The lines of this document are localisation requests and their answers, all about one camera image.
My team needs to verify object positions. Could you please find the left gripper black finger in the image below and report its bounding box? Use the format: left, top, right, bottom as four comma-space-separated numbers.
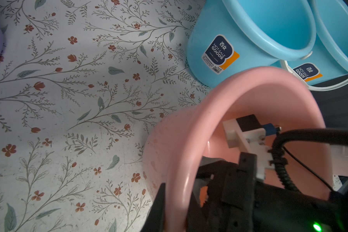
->
141, 183, 166, 232

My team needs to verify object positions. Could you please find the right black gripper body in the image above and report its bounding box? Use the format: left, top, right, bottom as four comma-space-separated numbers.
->
187, 153, 348, 232

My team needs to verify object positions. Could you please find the pink plastic bucket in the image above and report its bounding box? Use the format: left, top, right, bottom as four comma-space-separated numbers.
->
143, 67, 325, 232

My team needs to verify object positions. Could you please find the teal plastic bucket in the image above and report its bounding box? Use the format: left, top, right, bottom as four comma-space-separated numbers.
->
187, 1, 316, 88
279, 1, 348, 92

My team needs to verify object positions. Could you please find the floral patterned table mat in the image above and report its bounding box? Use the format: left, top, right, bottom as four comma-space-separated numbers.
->
0, 1, 209, 232

